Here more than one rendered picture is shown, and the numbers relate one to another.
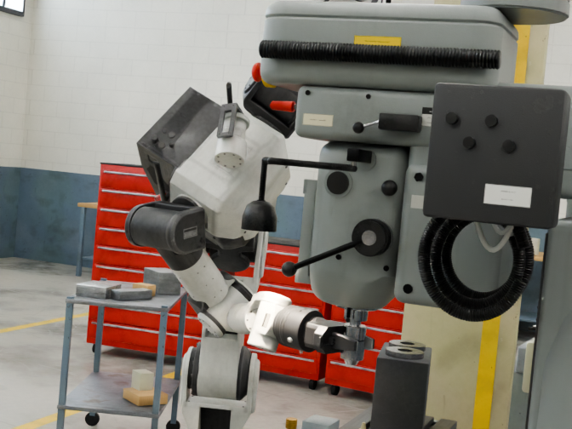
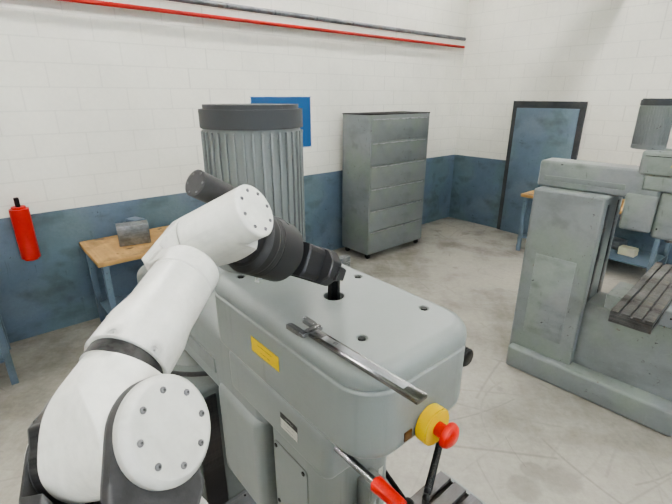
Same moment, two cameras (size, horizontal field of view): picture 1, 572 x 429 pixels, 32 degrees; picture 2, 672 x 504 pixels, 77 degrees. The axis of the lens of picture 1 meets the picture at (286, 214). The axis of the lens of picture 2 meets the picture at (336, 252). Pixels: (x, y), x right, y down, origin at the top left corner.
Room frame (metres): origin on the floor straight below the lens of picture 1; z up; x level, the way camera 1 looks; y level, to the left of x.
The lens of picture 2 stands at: (2.55, 0.17, 2.23)
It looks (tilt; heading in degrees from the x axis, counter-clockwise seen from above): 20 degrees down; 208
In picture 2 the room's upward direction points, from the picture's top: straight up
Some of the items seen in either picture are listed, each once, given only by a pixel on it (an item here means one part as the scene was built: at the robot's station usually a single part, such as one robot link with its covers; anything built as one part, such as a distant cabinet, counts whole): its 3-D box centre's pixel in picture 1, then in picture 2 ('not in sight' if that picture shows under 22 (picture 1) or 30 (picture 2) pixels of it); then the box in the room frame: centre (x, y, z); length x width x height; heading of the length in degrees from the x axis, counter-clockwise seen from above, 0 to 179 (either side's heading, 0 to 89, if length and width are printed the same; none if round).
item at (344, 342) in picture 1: (342, 343); not in sight; (1.93, -0.14, 1.23); 0.06 x 0.02 x 0.03; 47
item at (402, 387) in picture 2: not in sight; (350, 355); (2.11, -0.05, 1.89); 0.24 x 0.04 x 0.01; 70
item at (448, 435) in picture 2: (260, 71); (445, 433); (2.04, 0.08, 1.76); 0.04 x 0.03 x 0.04; 159
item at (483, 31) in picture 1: (388, 54); (328, 331); (1.94, -0.17, 1.81); 0.47 x 0.26 x 0.16; 69
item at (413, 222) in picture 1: (461, 236); (283, 422); (1.88, -0.34, 1.47); 0.24 x 0.19 x 0.26; 159
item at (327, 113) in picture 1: (395, 121); (320, 381); (1.93, -0.20, 1.68); 0.34 x 0.24 x 0.10; 69
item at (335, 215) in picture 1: (366, 225); (333, 472); (1.95, -0.16, 1.47); 0.21 x 0.19 x 0.32; 159
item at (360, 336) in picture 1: (352, 344); not in sight; (1.95, -0.16, 1.23); 0.05 x 0.05 x 0.06
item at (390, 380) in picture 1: (402, 387); not in sight; (2.34, -0.32, 1.07); 0.22 x 0.12 x 0.20; 170
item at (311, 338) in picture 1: (318, 334); not in sight; (2.01, -0.09, 1.23); 0.13 x 0.12 x 0.10; 138
